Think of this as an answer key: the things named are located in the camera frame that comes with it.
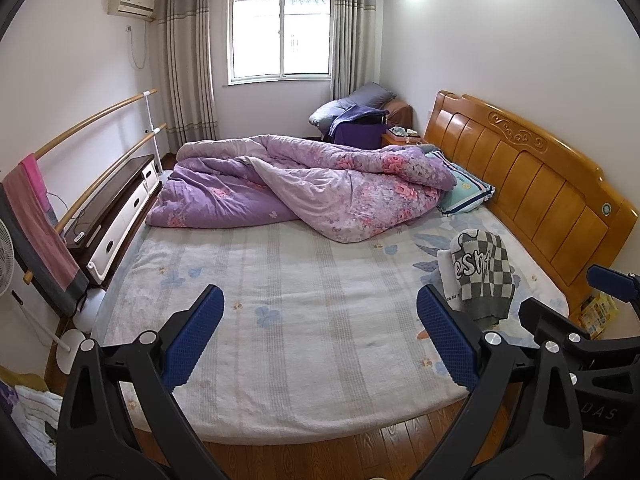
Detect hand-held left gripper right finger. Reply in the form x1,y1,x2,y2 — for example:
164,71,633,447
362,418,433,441
415,284,586,480

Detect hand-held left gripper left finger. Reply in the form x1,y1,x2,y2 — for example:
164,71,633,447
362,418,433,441
56,284,225,480

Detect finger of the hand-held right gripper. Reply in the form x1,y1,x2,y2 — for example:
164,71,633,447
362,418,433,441
518,299,592,357
587,264,640,306

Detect grey white checkered cardigan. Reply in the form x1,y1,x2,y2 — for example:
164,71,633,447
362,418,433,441
447,229,516,328

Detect yellow packets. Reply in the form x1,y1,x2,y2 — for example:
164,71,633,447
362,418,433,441
580,292,620,339

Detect white folded garment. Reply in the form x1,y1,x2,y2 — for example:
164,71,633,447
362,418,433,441
437,247,469,311

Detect white barre stand base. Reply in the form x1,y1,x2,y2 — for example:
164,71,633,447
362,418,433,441
75,287,106,333

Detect bed with floral sheet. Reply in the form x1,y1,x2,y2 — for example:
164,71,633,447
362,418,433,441
92,135,571,446

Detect wooden headboard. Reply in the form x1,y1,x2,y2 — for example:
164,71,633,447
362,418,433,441
424,91,632,306

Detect purple floral quilt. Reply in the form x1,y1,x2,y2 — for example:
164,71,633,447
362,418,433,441
146,134,457,244

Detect dark white tv cabinet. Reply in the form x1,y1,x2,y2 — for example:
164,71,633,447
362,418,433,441
62,154,163,286

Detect blue striped pillow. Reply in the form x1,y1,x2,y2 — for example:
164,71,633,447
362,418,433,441
436,157,497,217

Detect black flat device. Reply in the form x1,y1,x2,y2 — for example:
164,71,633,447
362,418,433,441
64,217,98,250

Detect grey towel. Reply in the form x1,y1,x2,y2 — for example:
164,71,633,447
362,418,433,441
0,165,93,318

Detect white patterned cloth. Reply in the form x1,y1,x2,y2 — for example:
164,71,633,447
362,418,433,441
10,385,63,466

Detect pink towel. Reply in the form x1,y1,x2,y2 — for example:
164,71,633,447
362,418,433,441
19,154,91,291

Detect white standing fan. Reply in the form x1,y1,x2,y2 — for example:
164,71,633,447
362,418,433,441
0,217,96,368

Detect wooden nightstand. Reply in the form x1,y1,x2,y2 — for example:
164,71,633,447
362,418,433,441
381,127,426,149

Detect purple bag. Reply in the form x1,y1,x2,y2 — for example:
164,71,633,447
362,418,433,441
329,105,391,150

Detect brown chair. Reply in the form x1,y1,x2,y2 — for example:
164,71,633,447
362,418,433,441
385,99,413,131

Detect grey striped curtain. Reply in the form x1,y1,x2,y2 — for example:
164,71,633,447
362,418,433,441
330,0,376,106
157,0,219,147

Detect white framed window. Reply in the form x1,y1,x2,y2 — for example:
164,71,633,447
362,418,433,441
227,0,333,86

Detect white air conditioner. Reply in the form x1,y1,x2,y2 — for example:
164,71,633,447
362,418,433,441
107,0,156,18

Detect wooden barre rail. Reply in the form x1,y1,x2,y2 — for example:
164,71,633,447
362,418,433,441
27,89,158,161
22,124,168,283

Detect white barre post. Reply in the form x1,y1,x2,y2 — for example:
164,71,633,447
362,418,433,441
142,91,161,173

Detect air conditioner cord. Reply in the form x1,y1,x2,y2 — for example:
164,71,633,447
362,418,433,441
126,17,149,70

